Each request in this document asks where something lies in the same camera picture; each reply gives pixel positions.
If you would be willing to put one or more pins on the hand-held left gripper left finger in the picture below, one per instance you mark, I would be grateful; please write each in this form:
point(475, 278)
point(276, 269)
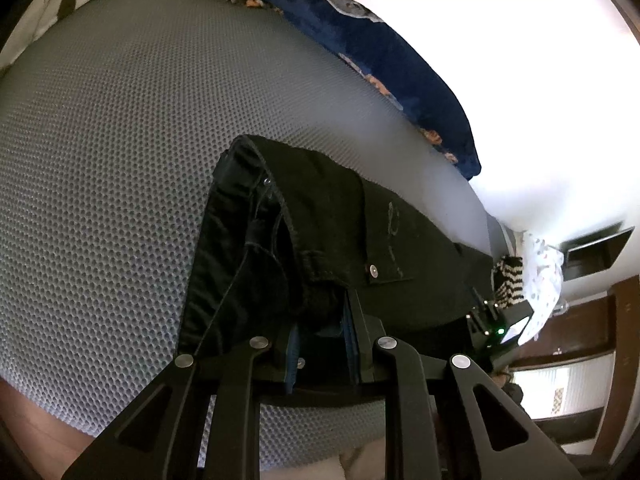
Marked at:
point(292, 356)

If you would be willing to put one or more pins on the brown wooden furniture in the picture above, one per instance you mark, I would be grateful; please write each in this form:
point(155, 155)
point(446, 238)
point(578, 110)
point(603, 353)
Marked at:
point(575, 327)

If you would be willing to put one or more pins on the black and white striped cloth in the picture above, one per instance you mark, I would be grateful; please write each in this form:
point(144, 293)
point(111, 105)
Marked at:
point(507, 280)

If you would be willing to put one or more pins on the blue printed blanket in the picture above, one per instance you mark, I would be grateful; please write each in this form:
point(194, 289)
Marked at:
point(390, 60)

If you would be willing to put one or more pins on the bright window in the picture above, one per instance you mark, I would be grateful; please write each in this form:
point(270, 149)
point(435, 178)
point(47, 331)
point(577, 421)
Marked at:
point(565, 385)

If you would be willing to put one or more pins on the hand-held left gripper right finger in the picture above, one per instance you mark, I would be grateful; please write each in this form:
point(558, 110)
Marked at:
point(350, 341)

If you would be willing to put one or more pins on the black pants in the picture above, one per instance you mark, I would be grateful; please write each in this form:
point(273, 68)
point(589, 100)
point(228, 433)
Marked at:
point(325, 210)

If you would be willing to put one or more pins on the grey mesh mattress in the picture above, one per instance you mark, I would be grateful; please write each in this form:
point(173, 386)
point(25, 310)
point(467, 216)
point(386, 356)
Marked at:
point(125, 160)

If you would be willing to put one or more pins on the white dotted cloth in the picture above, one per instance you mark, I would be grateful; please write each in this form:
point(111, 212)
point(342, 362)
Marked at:
point(542, 270)

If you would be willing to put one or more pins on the dark wall niche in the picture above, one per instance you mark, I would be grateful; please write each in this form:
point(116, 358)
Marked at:
point(590, 255)

